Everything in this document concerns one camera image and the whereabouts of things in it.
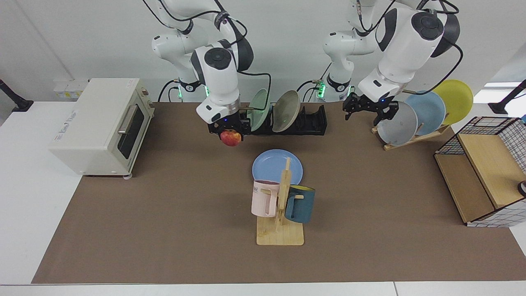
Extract red yellow apple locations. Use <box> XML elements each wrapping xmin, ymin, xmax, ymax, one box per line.
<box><xmin>220</xmin><ymin>129</ymin><xmax>242</xmax><ymax>147</ymax></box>

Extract grey plate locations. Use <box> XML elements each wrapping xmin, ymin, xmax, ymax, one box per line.
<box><xmin>377</xmin><ymin>101</ymin><xmax>419</xmax><ymax>146</ymax></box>

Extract green plate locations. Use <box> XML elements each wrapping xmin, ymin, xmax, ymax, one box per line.
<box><xmin>248</xmin><ymin>89</ymin><xmax>272</xmax><ymax>132</ymax></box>

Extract black dish rack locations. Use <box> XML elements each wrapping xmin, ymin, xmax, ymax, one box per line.
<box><xmin>242</xmin><ymin>105</ymin><xmax>328</xmax><ymax>136</ymax></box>

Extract wooden plate rack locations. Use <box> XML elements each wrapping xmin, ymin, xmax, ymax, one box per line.
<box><xmin>372</xmin><ymin>88</ymin><xmax>452</xmax><ymax>151</ymax></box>

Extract light blue plate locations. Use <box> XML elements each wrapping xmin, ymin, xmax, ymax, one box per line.
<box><xmin>405</xmin><ymin>90</ymin><xmax>446</xmax><ymax>136</ymax></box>

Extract beige plate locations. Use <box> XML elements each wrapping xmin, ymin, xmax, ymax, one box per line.
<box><xmin>272</xmin><ymin>90</ymin><xmax>301</xmax><ymax>133</ymax></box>

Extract yellow plate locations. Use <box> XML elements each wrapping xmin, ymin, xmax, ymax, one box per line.
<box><xmin>432</xmin><ymin>79</ymin><xmax>474</xmax><ymax>125</ymax></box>

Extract pink cup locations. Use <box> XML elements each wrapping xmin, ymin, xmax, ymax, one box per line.
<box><xmin>251</xmin><ymin>180</ymin><xmax>281</xmax><ymax>217</ymax></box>

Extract dark teal cup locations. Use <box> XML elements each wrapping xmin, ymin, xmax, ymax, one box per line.
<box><xmin>284</xmin><ymin>185</ymin><xmax>316</xmax><ymax>224</ymax></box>

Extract brown table cloth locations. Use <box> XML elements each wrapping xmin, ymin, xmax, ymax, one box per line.
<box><xmin>32</xmin><ymin>102</ymin><xmax>526</xmax><ymax>284</ymax></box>

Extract black stand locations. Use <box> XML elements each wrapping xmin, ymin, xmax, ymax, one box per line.
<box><xmin>488</xmin><ymin>80</ymin><xmax>526</xmax><ymax>115</ymax></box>
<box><xmin>0</xmin><ymin>79</ymin><xmax>34</xmax><ymax>112</ymax></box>

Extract wooden cup stand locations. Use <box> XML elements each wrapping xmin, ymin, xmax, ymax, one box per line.
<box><xmin>256</xmin><ymin>157</ymin><xmax>305</xmax><ymax>246</ymax></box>

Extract pale toaster oven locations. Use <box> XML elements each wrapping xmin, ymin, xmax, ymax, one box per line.
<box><xmin>48</xmin><ymin>78</ymin><xmax>156</xmax><ymax>178</ymax></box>

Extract wire basket with wooden floor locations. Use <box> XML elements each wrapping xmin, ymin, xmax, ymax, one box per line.
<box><xmin>434</xmin><ymin>116</ymin><xmax>526</xmax><ymax>228</ymax></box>

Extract white wall sockets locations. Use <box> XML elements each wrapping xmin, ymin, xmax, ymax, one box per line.
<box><xmin>53</xmin><ymin>79</ymin><xmax>90</xmax><ymax>99</ymax></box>

